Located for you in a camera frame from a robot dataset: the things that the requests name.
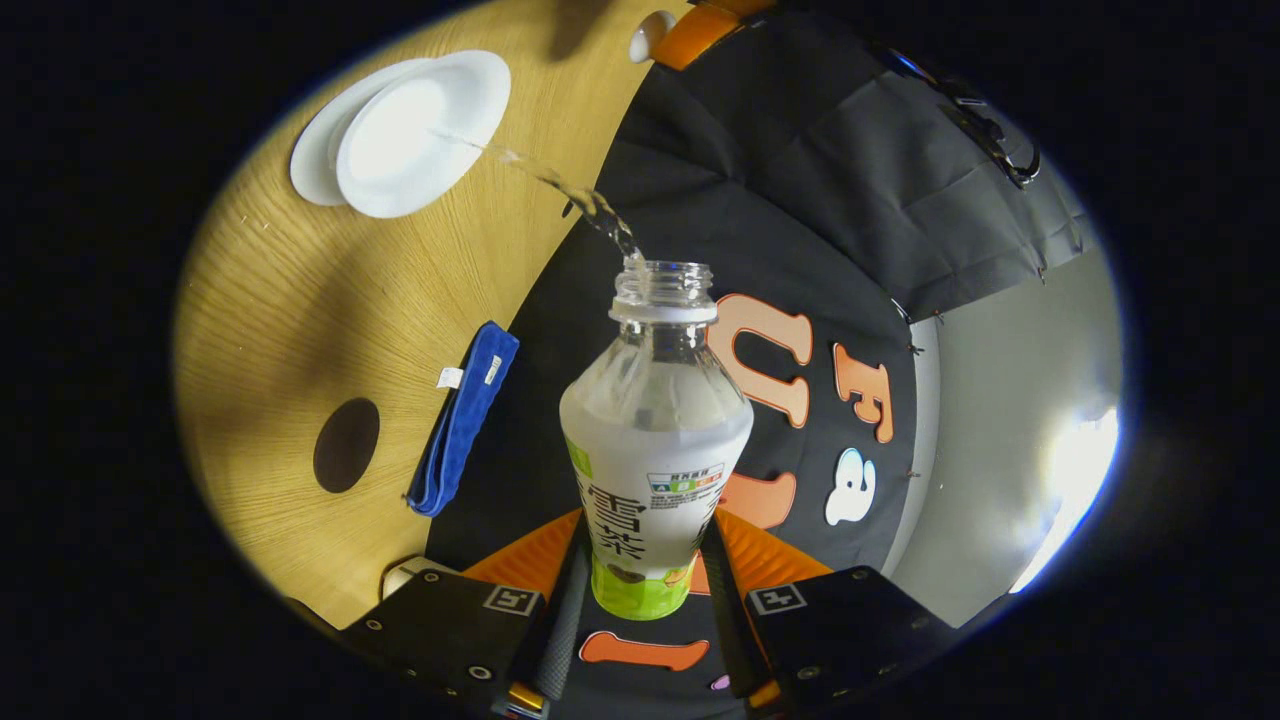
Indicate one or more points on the white teacup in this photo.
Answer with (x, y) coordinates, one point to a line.
(410, 140)

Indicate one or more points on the clear water bottle white label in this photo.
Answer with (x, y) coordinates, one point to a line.
(650, 450)

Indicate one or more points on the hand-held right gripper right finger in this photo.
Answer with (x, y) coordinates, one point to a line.
(728, 640)

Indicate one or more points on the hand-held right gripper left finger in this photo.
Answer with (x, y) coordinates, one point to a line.
(565, 640)

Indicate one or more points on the white saucer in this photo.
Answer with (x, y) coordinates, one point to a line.
(315, 150)

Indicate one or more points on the black backdrop cloth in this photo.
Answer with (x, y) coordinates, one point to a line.
(800, 200)

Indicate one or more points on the white toaster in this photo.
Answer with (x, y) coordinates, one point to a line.
(400, 575)

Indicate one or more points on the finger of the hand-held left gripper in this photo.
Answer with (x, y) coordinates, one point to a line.
(745, 6)
(695, 35)

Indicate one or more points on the blue towel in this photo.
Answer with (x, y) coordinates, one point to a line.
(465, 420)

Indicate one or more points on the dark round coaster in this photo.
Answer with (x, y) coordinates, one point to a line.
(346, 445)

